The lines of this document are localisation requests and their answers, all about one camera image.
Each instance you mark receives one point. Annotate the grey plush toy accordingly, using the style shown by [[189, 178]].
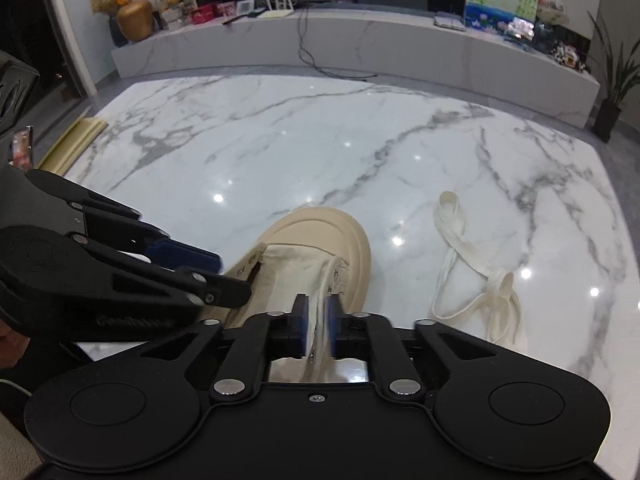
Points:
[[189, 0]]

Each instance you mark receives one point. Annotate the beige sofa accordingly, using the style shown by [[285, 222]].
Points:
[[12, 445]]

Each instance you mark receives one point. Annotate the white router with antennas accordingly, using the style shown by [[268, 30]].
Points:
[[275, 10]]

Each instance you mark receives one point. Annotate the pale yellow board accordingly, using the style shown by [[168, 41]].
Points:
[[75, 142]]

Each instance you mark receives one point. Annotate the green potted plant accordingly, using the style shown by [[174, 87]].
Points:
[[614, 92]]

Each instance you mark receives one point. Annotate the phone with lit screen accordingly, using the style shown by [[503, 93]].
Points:
[[22, 149]]

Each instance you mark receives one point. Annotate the grey notebook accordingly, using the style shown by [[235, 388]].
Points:
[[450, 22]]

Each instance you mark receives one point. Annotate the person's left hand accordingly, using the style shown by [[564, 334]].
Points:
[[9, 347]]

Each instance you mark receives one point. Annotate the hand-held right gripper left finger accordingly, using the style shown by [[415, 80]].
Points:
[[300, 327]]

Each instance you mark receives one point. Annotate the white desk clock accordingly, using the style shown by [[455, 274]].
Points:
[[245, 7]]

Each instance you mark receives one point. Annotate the white marble television cabinet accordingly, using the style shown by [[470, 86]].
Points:
[[400, 45]]

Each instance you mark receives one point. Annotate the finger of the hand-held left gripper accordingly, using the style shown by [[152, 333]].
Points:
[[190, 259], [227, 296]]

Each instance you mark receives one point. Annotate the pink box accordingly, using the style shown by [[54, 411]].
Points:
[[225, 10]]

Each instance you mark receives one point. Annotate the gold vase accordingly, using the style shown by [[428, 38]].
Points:
[[134, 22]]

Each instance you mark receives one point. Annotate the beige canvas shoe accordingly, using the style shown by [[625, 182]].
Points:
[[320, 230]]

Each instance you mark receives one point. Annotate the cream shoelace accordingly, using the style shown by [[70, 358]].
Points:
[[452, 215]]

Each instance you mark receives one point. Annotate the small colourful picture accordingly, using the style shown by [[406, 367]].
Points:
[[521, 29]]

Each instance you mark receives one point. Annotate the red box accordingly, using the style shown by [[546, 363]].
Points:
[[203, 14]]

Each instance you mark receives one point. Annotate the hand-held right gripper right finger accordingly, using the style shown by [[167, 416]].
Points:
[[332, 327]]

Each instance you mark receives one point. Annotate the black and white figurine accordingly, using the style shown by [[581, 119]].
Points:
[[567, 54]]

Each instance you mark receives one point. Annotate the blue flower painting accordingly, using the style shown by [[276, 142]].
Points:
[[487, 19]]

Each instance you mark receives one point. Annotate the black moulded object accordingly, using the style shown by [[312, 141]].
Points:
[[17, 92]]

